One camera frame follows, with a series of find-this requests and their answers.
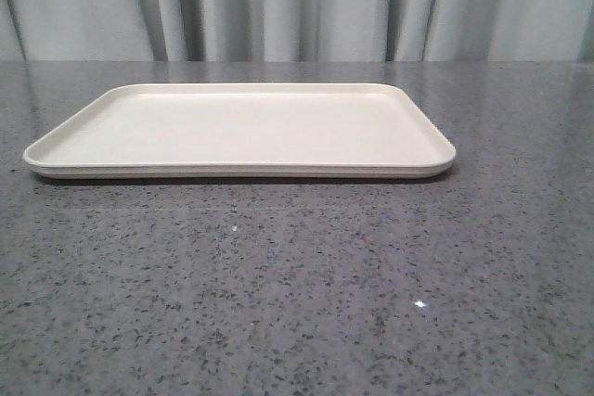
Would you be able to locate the cream rectangular plastic tray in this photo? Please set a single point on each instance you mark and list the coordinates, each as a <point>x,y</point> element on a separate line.
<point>358,130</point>

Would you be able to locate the grey pleated curtain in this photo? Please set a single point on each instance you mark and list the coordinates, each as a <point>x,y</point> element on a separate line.
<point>296,30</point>

